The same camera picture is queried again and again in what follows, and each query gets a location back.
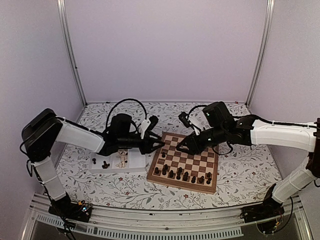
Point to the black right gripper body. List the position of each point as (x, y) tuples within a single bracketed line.
[(201, 146)]

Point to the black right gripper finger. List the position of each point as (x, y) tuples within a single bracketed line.
[(184, 150), (187, 142)]

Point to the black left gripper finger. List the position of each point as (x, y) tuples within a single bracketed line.
[(154, 147), (154, 138)]

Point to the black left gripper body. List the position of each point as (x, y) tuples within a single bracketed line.
[(146, 146)]

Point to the white plastic compartment tray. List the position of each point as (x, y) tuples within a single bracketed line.
[(136, 163)]

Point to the wooden chess board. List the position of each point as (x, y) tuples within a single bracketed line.
[(195, 165)]

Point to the dark rook chess piece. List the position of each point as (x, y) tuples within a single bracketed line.
[(209, 180)]

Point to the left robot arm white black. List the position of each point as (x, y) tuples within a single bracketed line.
[(39, 136)]

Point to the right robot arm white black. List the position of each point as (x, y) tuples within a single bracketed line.
[(251, 130)]

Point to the pile of light chess pieces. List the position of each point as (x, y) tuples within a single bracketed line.
[(122, 156)]

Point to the pile of dark chess pieces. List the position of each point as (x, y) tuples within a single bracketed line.
[(98, 164)]

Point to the floral patterned table cloth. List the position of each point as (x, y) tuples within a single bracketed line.
[(243, 176)]

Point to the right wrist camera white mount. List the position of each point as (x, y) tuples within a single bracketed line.
[(190, 122)]

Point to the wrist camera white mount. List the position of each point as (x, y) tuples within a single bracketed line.
[(190, 122), (147, 125)]

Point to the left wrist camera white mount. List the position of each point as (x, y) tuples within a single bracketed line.
[(147, 125)]

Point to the front aluminium rail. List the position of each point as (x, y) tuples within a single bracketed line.
[(222, 223)]

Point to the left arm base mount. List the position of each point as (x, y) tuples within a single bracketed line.
[(65, 208)]

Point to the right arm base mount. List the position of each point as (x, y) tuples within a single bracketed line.
[(269, 208)]

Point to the right aluminium frame post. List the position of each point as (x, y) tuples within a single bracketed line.
[(270, 4)]

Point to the aluminium frame post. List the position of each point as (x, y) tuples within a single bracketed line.
[(270, 4), (62, 13)]

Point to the left aluminium frame post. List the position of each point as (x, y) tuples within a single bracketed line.
[(62, 13)]

